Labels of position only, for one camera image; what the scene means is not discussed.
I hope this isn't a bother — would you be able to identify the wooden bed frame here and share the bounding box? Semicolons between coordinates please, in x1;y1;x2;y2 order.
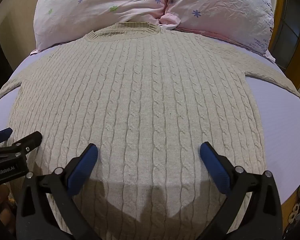
275;0;300;92

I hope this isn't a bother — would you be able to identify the person's left hand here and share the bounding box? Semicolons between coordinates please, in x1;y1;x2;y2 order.
0;183;14;214

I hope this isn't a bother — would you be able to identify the cream cable-knit sweater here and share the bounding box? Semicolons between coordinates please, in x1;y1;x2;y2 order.
0;22;300;240

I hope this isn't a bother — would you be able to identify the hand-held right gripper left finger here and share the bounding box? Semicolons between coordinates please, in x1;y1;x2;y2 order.
16;143;102;240

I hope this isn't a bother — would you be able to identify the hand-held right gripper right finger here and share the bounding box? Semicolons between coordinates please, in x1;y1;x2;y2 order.
196;141;283;240

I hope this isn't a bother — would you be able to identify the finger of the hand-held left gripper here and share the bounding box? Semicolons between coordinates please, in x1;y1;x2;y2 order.
0;131;43;158
0;127;13;144

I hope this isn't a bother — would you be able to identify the lavender bed sheet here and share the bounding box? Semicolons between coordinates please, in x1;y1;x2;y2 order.
0;29;300;207

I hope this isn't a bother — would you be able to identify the pink floral pillow with tree print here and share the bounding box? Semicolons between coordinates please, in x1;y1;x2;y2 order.
33;0;169;51

